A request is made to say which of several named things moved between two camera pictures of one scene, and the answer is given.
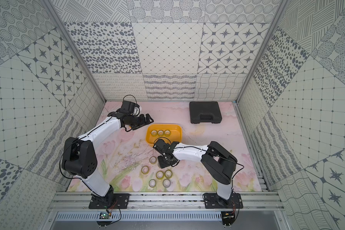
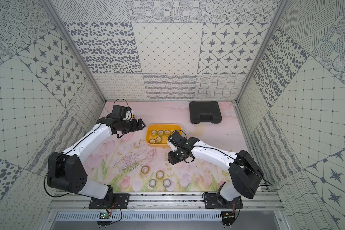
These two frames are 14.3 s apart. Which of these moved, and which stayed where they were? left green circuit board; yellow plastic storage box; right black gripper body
Moved: right black gripper body
Stayed: yellow plastic storage box; left green circuit board
